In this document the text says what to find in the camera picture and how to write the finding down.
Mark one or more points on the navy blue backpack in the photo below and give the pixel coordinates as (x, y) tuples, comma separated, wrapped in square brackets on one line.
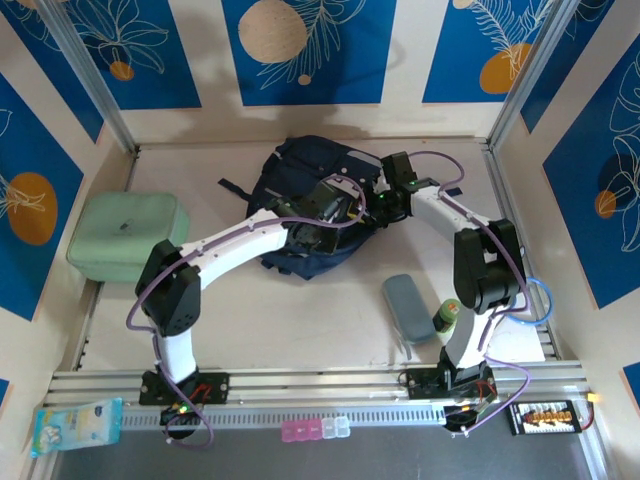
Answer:
[(300, 160)]

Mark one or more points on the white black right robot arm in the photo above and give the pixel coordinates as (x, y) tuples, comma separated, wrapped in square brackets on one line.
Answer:
[(440, 207)]

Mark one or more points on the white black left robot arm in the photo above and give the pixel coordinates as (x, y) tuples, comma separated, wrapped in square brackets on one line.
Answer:
[(240, 240)]

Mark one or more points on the grey glasses case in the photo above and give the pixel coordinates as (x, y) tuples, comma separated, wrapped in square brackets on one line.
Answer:
[(407, 310)]

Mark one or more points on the green bottle orange cap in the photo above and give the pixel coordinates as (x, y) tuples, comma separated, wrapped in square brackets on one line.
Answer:
[(446, 317)]

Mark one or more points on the mint green zip pouch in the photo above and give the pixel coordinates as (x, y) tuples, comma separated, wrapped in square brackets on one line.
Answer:
[(125, 235)]

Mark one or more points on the small clear plastic box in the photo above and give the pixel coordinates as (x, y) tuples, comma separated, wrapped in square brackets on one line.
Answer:
[(328, 428), (342, 428)]

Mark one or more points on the black controller board with LEDs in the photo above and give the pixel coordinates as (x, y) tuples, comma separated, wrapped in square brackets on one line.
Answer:
[(177, 411), (465, 412)]

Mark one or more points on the small pink plastic box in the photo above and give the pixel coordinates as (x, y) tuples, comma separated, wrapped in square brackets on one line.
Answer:
[(313, 429), (288, 431), (300, 430)]

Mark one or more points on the black power distribution board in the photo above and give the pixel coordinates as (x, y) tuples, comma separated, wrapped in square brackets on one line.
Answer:
[(545, 417)]

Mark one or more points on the light blue tissue packet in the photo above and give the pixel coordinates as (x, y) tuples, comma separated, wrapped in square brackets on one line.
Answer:
[(75, 425)]

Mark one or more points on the aluminium side rail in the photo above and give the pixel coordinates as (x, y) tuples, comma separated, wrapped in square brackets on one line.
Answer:
[(494, 157), (87, 340)]

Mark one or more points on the blue floral wall panel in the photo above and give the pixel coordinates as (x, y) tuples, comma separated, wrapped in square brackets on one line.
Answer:
[(575, 75), (450, 50), (50, 65), (350, 50), (165, 60), (575, 200), (30, 275)]

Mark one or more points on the aluminium back rail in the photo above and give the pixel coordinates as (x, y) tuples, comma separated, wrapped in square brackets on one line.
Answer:
[(200, 145)]

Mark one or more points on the aluminium frame post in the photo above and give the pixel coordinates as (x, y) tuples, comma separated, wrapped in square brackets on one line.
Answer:
[(95, 85), (530, 80)]

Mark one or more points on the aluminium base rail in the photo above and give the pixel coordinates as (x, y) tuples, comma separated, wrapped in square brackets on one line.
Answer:
[(325, 385)]

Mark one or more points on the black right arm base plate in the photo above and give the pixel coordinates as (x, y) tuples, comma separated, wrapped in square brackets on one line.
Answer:
[(425, 382)]

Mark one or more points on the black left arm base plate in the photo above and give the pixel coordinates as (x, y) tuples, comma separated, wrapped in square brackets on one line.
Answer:
[(210, 387)]

